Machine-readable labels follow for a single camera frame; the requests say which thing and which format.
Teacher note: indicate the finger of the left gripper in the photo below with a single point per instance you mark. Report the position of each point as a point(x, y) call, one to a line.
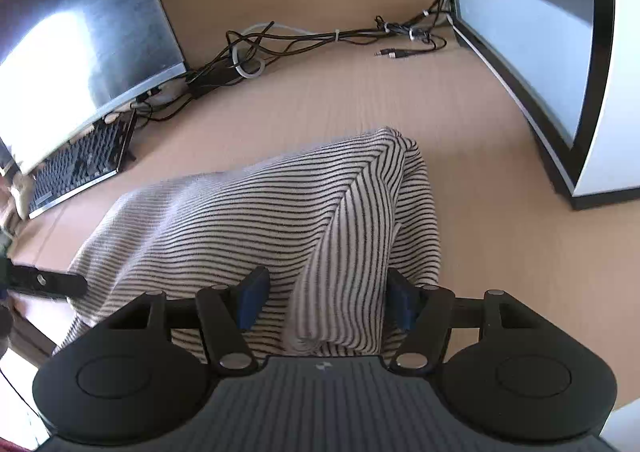
point(31, 281)

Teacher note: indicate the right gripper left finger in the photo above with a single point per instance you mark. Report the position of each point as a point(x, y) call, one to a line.
point(225, 315)

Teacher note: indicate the black curved computer monitor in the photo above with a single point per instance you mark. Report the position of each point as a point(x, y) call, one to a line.
point(66, 63)

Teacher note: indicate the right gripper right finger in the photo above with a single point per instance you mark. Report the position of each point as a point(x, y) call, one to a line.
point(424, 315)

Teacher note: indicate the beige striped knit garment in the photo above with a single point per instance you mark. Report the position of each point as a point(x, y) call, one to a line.
point(327, 223)

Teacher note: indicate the black mechanical keyboard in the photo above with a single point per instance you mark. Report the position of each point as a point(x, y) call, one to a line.
point(82, 164)

